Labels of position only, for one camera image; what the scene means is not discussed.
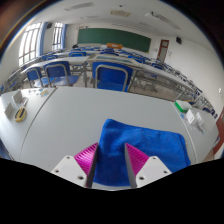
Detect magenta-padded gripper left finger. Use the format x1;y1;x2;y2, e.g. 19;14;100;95
50;142;99;189

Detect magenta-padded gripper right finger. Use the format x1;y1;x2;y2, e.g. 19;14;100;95
124;142;173;189

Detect blue towel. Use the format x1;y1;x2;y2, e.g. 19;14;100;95
93;118;192;188

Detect white carton box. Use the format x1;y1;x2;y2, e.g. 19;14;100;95
195;112;205;126
185;109;198;125

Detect white and green box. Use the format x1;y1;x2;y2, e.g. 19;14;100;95
174;99;193;113

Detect yellow tape roll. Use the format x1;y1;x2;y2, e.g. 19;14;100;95
14;107;28;123

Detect small white box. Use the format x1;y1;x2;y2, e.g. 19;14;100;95
11;89;24;105
3;101;16;120

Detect blue classroom chairs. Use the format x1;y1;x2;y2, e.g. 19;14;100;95
6;46;219;118

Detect white classroom desks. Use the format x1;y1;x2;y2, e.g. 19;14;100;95
6;44;204;111

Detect brown door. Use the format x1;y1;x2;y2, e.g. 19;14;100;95
157;39;170;63

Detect orange lectern box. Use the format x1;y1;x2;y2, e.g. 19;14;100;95
106;42;124;50

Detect blue curtain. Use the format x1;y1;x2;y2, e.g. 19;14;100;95
60;23;69;50
39;22;49;56

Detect white-framed window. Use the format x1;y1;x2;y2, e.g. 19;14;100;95
18;22;43;67
51;22;65;52

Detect green chalkboard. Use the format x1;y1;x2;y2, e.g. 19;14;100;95
77;27;152;53

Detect ceiling lights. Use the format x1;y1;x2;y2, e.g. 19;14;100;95
63;1;174;29

